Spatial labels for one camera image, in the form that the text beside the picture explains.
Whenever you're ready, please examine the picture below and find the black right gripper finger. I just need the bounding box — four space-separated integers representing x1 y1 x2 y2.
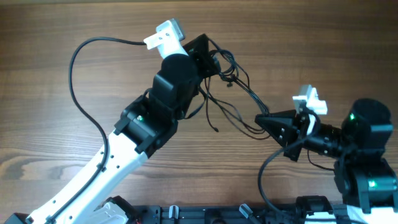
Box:
255 114 298 147
264 110 297 118

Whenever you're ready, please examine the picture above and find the black cable bundle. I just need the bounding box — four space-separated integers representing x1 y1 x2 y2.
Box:
185 39 272 141

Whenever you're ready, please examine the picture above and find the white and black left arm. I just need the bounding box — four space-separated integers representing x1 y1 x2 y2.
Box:
7 34 220 223

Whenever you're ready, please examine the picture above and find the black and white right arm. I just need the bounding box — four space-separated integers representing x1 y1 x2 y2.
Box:
255 96 397 223

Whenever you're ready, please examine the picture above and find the black right camera cable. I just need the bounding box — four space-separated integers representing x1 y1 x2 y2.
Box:
257 113 368 224

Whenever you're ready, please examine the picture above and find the black camera cable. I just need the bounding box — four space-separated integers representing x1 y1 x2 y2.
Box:
43 37 147 224
257 113 368 224

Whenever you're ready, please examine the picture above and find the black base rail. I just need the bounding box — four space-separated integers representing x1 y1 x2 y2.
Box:
133 205 296 224

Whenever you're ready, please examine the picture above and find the black left camera cable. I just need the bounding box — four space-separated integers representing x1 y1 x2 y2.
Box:
43 37 147 224

